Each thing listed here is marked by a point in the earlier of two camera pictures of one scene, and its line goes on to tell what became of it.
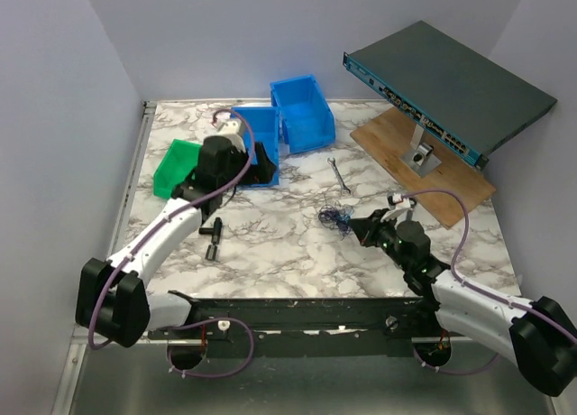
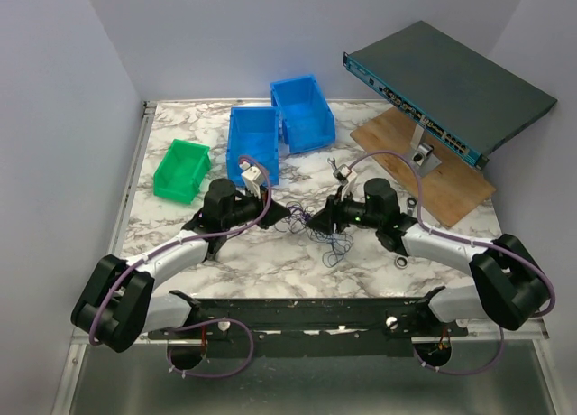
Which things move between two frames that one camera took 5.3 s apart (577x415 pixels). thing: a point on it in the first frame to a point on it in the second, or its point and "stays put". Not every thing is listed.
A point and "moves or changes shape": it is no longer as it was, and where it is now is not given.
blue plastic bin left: x=263 y=123 stays put
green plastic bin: x=179 y=159 stays put
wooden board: x=386 y=140 stays put
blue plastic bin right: x=309 y=122 stays put
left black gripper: x=261 y=173 to x=274 y=213
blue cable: x=337 y=218 moves or changes shape
